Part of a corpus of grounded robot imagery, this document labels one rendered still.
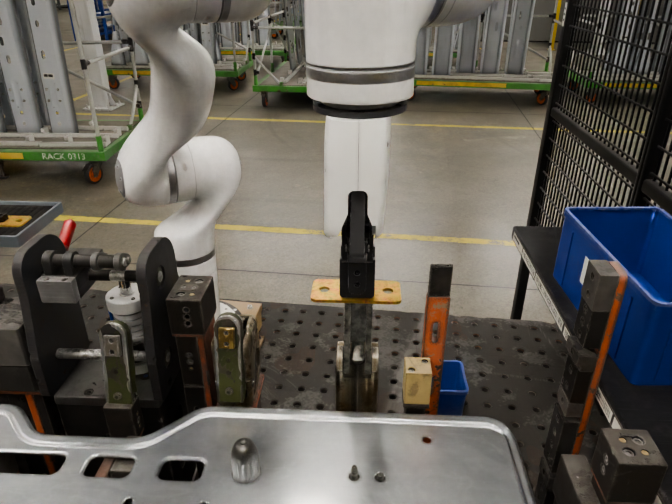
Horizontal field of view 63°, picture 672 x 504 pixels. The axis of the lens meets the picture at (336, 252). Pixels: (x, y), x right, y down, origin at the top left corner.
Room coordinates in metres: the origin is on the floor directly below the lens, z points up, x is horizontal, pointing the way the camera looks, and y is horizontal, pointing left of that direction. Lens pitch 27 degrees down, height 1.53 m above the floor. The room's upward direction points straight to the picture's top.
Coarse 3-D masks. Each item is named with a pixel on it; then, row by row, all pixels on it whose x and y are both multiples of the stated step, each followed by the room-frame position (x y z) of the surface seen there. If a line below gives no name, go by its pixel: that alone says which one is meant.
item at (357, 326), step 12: (348, 312) 0.59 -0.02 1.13; (360, 312) 0.60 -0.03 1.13; (372, 312) 0.59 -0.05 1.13; (348, 324) 0.59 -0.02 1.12; (360, 324) 0.59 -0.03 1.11; (348, 336) 0.58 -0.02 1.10; (360, 336) 0.59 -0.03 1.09; (348, 348) 0.58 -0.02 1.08; (348, 360) 0.58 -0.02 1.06; (348, 372) 0.57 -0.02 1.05
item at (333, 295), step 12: (312, 288) 0.45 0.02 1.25; (324, 288) 0.45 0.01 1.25; (336, 288) 0.45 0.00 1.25; (384, 288) 0.45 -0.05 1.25; (396, 288) 0.45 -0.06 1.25; (312, 300) 0.43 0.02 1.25; (324, 300) 0.43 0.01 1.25; (336, 300) 0.43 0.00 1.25; (348, 300) 0.43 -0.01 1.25; (360, 300) 0.43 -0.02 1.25; (372, 300) 0.43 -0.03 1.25; (384, 300) 0.43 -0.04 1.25; (396, 300) 0.43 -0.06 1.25
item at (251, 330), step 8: (248, 320) 0.66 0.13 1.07; (256, 320) 0.67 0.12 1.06; (248, 328) 0.64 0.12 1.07; (256, 328) 0.67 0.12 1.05; (248, 336) 0.63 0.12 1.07; (256, 336) 0.66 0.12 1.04; (248, 344) 0.61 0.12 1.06; (256, 344) 0.66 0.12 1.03; (248, 352) 0.61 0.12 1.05; (256, 352) 0.67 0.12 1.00; (248, 360) 0.61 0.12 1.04; (256, 360) 0.67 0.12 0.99; (248, 368) 0.61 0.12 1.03; (256, 368) 0.65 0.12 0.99; (248, 376) 0.61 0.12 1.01; (256, 376) 0.64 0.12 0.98; (216, 384) 0.62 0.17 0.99; (248, 384) 0.61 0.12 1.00; (256, 384) 0.64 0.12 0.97; (248, 392) 0.61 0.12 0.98; (256, 392) 0.64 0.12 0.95; (248, 400) 0.61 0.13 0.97; (256, 400) 0.62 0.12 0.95
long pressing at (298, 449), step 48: (0, 432) 0.52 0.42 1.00; (192, 432) 0.52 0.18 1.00; (240, 432) 0.52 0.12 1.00; (288, 432) 0.52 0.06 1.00; (336, 432) 0.52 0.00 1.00; (384, 432) 0.52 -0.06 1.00; (432, 432) 0.52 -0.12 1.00; (480, 432) 0.52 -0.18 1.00; (0, 480) 0.44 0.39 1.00; (48, 480) 0.44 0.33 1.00; (96, 480) 0.44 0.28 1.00; (144, 480) 0.44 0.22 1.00; (288, 480) 0.44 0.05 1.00; (336, 480) 0.44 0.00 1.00; (384, 480) 0.44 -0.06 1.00; (432, 480) 0.44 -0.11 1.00; (480, 480) 0.44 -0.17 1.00; (528, 480) 0.45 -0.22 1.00
